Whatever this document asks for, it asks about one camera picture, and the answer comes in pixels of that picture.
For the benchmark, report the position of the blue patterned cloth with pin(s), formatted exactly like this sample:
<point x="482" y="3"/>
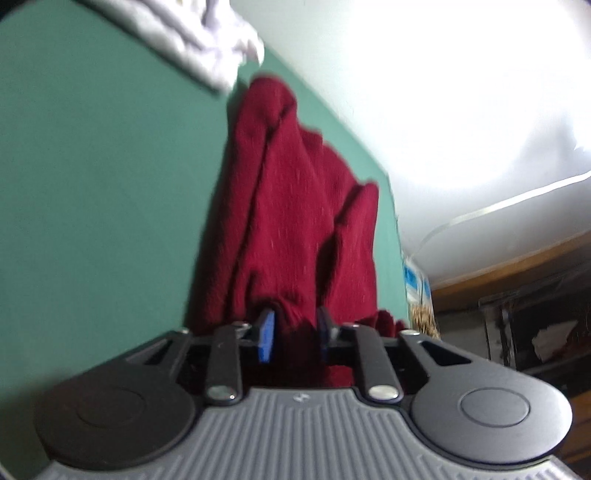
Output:
<point x="415" y="281"/>

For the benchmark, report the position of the white wall conduit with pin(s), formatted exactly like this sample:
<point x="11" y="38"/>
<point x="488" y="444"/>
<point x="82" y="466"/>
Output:
<point x="498" y="207"/>

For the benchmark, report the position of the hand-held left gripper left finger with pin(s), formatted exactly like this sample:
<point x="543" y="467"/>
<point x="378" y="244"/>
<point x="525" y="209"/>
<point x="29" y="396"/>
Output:
<point x="266" y="339"/>

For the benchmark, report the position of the dark red knit sweater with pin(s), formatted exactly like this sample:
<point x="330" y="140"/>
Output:
<point x="295" y="212"/>

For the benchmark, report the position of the dark wooden furniture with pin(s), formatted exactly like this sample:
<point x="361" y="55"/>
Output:
<point x="521" y="314"/>

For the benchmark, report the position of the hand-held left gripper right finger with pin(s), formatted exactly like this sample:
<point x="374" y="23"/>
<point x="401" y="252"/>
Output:
<point x="323" y="339"/>

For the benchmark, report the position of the folded white shirt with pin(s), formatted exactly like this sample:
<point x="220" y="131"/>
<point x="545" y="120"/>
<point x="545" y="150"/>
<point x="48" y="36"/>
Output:
<point x="184" y="37"/>

